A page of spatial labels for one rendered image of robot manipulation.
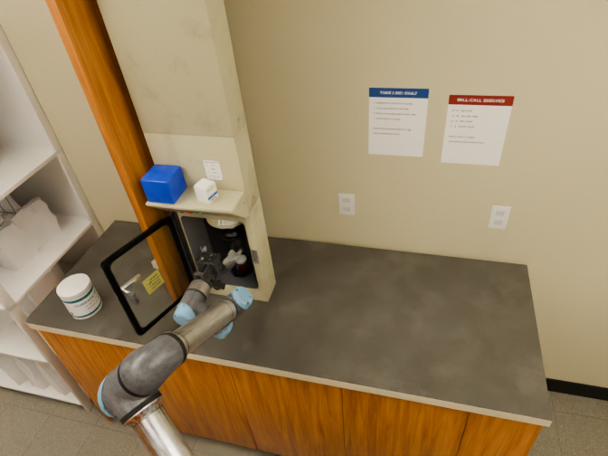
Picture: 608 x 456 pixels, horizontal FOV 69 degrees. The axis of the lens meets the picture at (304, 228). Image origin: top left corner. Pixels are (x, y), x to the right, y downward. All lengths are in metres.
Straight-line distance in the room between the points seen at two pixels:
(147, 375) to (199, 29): 0.90
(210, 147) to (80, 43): 0.45
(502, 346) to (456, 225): 0.53
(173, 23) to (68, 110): 1.12
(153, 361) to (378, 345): 0.86
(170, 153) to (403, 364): 1.09
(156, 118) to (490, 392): 1.41
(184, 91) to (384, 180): 0.89
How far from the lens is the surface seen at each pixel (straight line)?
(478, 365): 1.74
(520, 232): 2.04
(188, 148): 1.51
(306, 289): 1.91
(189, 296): 1.54
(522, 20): 1.63
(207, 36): 1.31
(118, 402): 1.28
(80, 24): 1.47
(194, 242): 1.83
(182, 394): 2.24
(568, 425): 2.84
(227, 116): 1.38
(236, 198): 1.48
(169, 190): 1.50
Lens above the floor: 2.35
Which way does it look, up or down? 40 degrees down
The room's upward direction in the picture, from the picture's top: 6 degrees counter-clockwise
